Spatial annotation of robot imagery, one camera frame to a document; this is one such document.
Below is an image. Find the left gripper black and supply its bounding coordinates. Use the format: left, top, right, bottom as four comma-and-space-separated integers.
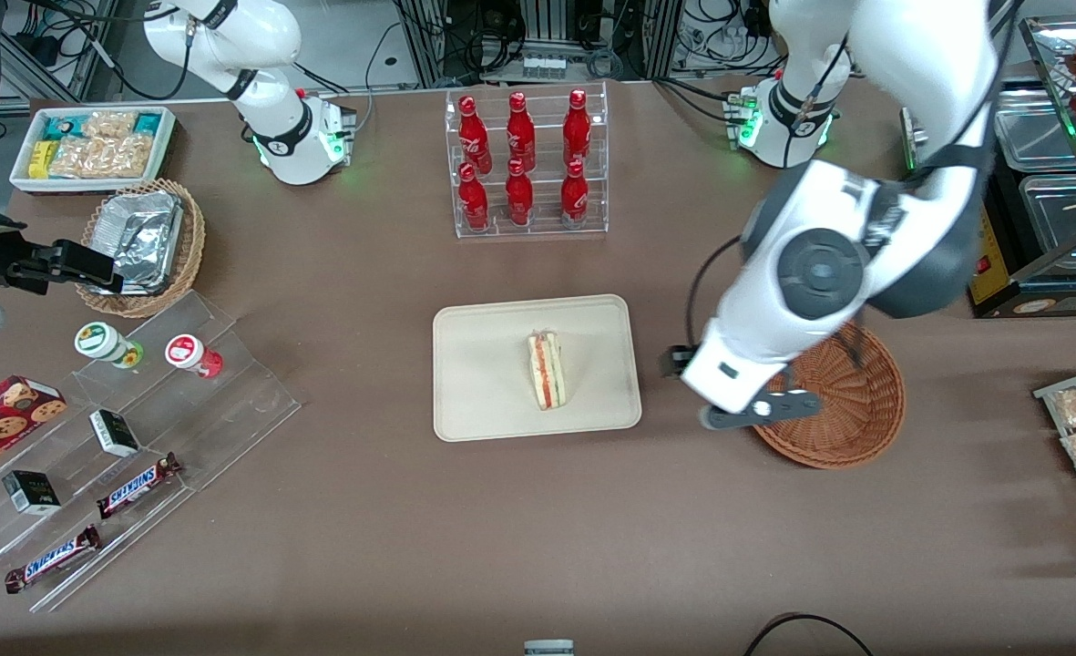
661, 344, 701, 380

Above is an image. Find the triangle sandwich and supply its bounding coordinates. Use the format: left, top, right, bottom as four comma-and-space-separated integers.
527, 330, 568, 411

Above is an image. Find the tan wicker basket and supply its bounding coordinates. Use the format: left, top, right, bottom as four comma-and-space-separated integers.
76, 179, 206, 318

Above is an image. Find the round brown wicker basket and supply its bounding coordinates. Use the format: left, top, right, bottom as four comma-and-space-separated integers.
747, 319, 907, 470

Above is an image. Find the cream plastic tray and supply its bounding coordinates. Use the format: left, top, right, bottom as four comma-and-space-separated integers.
433, 293, 643, 444

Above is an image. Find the aluminium foil container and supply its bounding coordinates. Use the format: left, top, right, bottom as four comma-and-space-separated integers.
91, 190, 183, 294

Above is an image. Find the green lid cup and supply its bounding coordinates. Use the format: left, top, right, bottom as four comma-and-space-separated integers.
75, 322, 145, 369

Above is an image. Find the large clear cracker bag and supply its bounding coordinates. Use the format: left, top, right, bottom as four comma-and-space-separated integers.
50, 135, 151, 179

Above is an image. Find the white rectangular snack bin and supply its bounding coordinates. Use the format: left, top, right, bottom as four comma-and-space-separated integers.
9, 106, 177, 195

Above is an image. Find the red lid cup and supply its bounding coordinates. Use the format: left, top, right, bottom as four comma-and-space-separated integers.
165, 334, 224, 380

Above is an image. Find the small clear cracker bag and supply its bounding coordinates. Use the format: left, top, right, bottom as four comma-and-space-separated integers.
82, 111, 138, 139

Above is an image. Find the small black carton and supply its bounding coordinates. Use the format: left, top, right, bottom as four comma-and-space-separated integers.
89, 409, 141, 458
2, 470, 62, 517

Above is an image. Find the red cookie box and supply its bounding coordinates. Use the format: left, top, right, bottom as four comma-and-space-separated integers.
0, 375, 67, 484

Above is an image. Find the clear acrylic stepped shelf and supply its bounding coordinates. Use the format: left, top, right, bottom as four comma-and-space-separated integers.
0, 290, 302, 613

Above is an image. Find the clear acrylic bottle rack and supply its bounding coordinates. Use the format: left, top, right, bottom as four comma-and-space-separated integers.
445, 82, 610, 240

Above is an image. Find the red cola bottle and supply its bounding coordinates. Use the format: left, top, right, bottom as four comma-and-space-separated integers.
505, 159, 535, 227
458, 162, 491, 231
458, 95, 493, 174
560, 159, 590, 224
563, 88, 593, 167
506, 91, 537, 172

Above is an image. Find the snickers chocolate bar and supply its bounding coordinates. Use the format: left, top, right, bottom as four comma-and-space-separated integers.
96, 453, 181, 520
5, 525, 101, 595

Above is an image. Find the black food warmer yellow panel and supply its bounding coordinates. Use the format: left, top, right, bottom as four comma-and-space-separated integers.
902, 14, 1076, 320

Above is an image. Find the steel warmer pan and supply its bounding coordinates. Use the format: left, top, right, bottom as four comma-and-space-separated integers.
993, 88, 1076, 174
1019, 173, 1076, 258

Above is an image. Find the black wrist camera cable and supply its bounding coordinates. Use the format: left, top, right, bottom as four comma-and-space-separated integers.
686, 235, 743, 352

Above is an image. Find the black looped floor cable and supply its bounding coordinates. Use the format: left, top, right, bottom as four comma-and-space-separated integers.
743, 612, 876, 656

